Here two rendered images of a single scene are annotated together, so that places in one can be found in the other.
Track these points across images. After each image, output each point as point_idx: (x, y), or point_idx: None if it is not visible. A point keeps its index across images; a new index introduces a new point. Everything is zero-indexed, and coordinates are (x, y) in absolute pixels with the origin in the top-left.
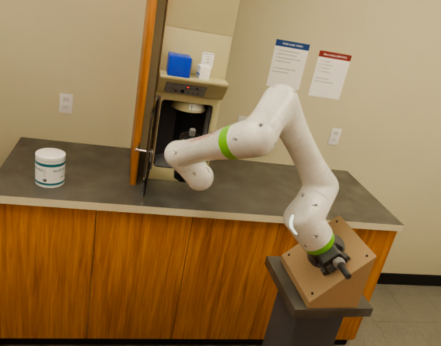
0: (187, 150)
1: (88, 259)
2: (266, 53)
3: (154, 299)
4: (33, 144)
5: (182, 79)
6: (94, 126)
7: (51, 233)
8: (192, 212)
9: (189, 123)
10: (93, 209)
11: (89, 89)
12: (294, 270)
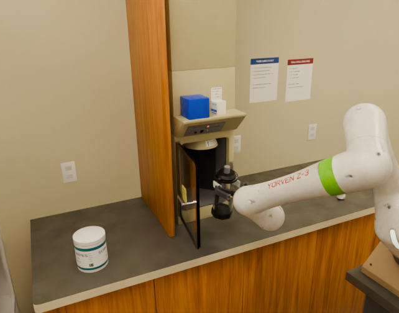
0: (271, 197)
1: None
2: (245, 74)
3: None
4: (48, 224)
5: (204, 120)
6: (101, 186)
7: None
8: (245, 246)
9: (199, 158)
10: (153, 278)
11: (89, 151)
12: (388, 279)
